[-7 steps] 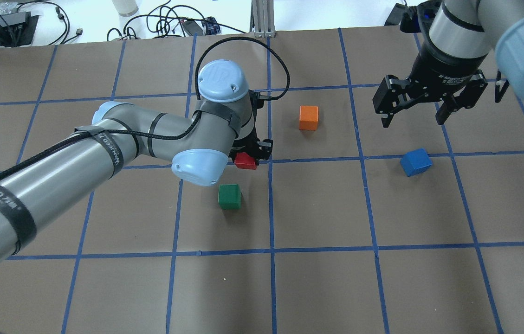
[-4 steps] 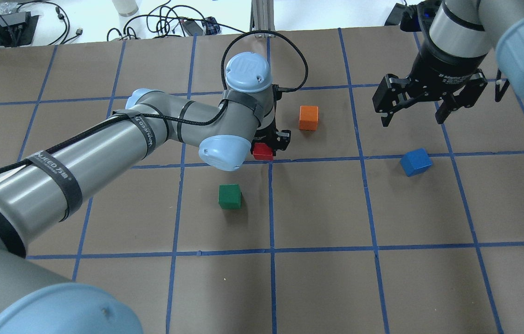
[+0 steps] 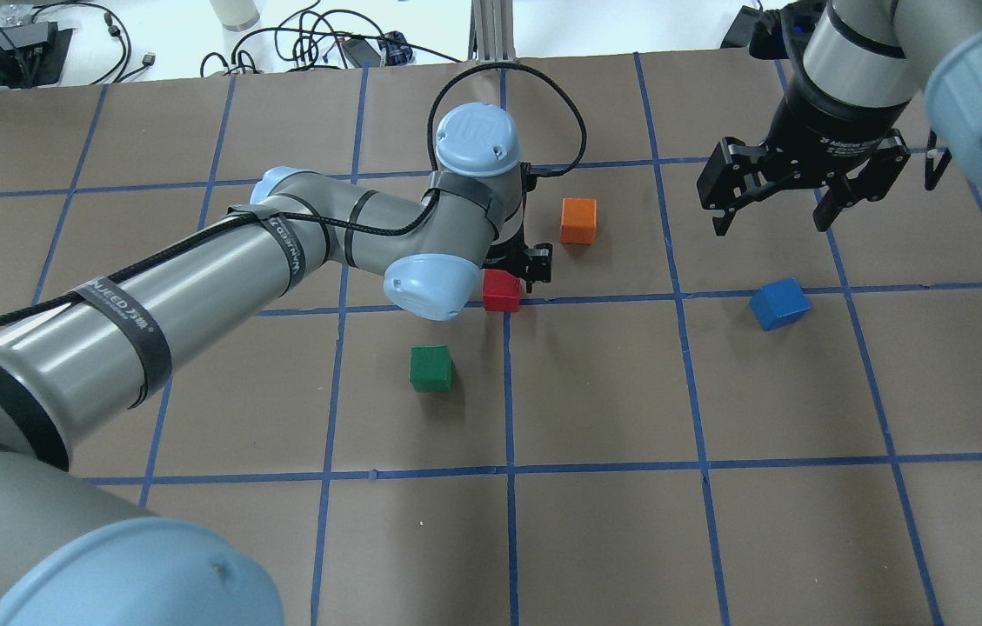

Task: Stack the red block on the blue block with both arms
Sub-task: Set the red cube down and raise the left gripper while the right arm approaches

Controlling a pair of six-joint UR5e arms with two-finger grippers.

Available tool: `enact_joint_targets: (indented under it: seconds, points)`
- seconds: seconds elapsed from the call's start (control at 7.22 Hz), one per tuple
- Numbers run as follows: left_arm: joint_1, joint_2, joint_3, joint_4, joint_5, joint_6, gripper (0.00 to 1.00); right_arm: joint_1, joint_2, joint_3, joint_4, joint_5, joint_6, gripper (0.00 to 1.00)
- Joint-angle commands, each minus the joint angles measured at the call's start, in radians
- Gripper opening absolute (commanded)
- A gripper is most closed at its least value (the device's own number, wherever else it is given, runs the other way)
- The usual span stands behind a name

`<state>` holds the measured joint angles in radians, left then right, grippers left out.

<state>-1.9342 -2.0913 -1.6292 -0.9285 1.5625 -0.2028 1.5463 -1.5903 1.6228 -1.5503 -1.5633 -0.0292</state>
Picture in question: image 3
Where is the aluminium frame post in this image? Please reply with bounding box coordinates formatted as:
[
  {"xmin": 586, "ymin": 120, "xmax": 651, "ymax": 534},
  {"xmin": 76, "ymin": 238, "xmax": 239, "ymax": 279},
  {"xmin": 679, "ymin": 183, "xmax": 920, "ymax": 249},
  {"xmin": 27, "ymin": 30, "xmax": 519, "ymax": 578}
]
[{"xmin": 468, "ymin": 0, "xmax": 516, "ymax": 61}]

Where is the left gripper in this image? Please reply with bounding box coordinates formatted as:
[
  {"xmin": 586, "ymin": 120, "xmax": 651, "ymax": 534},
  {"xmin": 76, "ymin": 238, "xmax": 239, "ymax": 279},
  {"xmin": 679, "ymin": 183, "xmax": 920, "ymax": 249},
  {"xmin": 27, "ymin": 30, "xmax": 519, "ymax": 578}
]
[{"xmin": 485, "ymin": 196, "xmax": 553, "ymax": 294}]

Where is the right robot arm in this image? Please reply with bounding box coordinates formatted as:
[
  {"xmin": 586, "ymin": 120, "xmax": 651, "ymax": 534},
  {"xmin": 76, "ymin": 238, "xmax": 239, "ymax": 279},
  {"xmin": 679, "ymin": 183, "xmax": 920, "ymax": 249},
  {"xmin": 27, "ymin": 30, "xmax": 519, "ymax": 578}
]
[{"xmin": 697, "ymin": 1, "xmax": 982, "ymax": 236}]

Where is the red block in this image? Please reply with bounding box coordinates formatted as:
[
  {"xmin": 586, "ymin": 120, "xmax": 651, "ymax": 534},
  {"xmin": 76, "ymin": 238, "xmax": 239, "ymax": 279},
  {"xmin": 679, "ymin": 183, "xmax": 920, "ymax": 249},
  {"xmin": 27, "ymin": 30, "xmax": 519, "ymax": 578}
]
[{"xmin": 482, "ymin": 270, "xmax": 521, "ymax": 313}]

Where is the black camera stand base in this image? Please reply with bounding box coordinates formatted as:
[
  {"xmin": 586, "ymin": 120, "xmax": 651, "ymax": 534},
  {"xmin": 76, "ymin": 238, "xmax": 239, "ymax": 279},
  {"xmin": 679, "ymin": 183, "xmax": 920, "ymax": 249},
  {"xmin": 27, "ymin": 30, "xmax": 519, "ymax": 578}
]
[{"xmin": 0, "ymin": 23, "xmax": 73, "ymax": 89}]

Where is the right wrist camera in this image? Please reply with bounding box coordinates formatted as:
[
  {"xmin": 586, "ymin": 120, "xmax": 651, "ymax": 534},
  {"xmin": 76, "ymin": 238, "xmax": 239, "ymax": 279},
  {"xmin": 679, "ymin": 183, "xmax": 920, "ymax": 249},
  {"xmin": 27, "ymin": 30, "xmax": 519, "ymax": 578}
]
[{"xmin": 746, "ymin": 1, "xmax": 827, "ymax": 61}]

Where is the orange block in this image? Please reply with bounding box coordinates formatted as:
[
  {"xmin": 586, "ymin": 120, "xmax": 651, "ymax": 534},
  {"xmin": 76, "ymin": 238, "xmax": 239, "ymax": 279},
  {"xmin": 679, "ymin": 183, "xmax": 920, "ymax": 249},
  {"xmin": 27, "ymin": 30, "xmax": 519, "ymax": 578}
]
[{"xmin": 559, "ymin": 197, "xmax": 598, "ymax": 246}]

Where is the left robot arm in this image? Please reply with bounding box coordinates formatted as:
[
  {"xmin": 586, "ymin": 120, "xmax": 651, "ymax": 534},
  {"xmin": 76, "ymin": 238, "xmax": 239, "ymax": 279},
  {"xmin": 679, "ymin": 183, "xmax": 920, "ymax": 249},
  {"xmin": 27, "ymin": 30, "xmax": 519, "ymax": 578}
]
[{"xmin": 0, "ymin": 103, "xmax": 527, "ymax": 625}]

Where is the blue block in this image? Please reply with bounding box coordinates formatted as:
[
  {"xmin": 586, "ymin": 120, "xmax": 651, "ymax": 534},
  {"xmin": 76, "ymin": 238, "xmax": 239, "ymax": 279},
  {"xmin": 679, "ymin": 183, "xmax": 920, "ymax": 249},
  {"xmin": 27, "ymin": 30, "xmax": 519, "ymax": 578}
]
[{"xmin": 749, "ymin": 277, "xmax": 812, "ymax": 332}]

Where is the green block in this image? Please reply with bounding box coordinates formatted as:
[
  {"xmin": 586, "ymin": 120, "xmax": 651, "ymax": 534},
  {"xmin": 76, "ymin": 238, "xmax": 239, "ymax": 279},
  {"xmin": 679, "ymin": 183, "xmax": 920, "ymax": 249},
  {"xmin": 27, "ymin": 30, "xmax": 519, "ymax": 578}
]
[{"xmin": 410, "ymin": 344, "xmax": 452, "ymax": 393}]

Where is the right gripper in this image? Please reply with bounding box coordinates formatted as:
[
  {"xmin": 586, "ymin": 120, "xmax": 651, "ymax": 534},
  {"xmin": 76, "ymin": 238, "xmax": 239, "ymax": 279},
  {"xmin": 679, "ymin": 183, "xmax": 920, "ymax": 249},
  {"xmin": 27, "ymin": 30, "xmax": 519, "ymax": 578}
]
[{"xmin": 697, "ymin": 87, "xmax": 911, "ymax": 237}]

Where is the black power adapter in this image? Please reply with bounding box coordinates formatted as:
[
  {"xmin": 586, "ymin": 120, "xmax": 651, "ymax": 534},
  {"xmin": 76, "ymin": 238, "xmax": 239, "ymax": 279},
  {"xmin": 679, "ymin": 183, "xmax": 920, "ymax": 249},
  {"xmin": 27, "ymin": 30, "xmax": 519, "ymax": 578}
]
[{"xmin": 338, "ymin": 37, "xmax": 384, "ymax": 68}]

